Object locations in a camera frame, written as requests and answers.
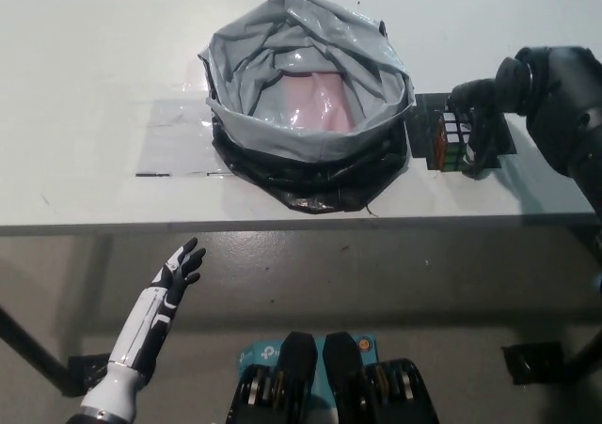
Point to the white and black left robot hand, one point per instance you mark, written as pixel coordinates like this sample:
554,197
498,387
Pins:
146,320

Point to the dark right robot hand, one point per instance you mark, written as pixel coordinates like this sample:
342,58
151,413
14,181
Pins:
512,85

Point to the grey and black plastic bag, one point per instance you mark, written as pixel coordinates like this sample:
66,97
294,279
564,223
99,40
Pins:
301,146

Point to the clear plastic tape sheet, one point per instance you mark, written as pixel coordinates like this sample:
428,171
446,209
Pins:
179,137

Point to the black tape marker patch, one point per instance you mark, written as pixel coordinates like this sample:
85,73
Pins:
421,132

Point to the rubik's cube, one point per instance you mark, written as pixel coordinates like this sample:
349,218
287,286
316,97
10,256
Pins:
451,146

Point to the black table leg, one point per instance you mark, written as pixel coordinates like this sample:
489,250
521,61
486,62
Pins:
28,344

